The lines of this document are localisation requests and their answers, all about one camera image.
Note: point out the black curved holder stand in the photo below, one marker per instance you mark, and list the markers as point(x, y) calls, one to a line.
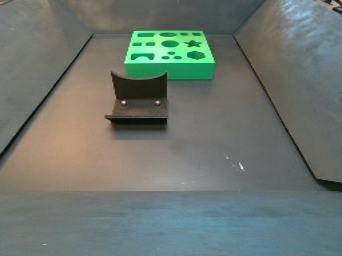
point(140, 98)

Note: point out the green shape sorter block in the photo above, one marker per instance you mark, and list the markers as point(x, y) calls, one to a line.
point(177, 52)

